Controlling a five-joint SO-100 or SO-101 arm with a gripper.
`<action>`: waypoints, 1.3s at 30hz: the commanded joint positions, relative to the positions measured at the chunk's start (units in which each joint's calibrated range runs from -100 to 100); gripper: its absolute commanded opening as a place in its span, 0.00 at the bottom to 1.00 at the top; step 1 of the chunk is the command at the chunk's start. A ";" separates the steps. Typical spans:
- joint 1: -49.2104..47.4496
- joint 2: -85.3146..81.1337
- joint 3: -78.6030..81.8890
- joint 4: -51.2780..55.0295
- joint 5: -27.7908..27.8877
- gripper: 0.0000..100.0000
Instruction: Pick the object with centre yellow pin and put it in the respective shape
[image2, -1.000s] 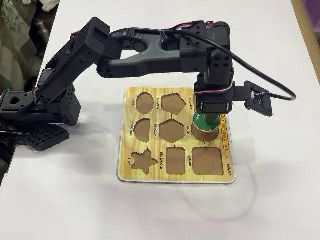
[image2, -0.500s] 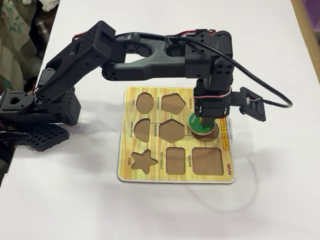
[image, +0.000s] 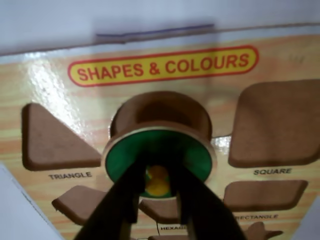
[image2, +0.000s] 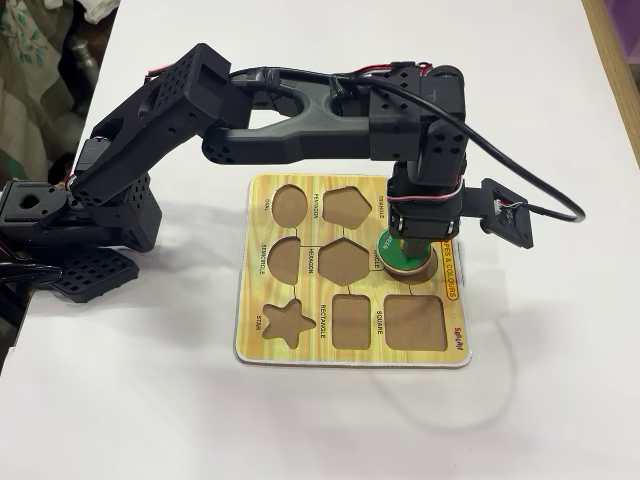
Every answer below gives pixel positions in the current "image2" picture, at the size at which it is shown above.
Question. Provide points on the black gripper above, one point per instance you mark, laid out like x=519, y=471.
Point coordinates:
x=424, y=227

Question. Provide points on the green circle piece yellow pin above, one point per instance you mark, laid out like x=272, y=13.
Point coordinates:
x=387, y=247

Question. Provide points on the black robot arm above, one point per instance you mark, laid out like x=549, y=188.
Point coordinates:
x=300, y=130

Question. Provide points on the wooden shape puzzle board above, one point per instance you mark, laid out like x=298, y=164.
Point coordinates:
x=310, y=352

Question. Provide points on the steel bottle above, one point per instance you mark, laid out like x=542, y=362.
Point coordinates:
x=84, y=70

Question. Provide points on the shiny black table clamp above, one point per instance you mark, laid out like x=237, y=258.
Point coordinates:
x=30, y=272

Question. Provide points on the white crumpled cloth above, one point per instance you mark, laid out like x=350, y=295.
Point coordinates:
x=100, y=10

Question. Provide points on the floral patterned cloth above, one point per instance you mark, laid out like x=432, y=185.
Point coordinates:
x=30, y=75

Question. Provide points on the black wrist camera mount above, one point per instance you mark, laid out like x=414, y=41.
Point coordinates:
x=505, y=215

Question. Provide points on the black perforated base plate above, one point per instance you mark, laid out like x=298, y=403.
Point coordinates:
x=90, y=275

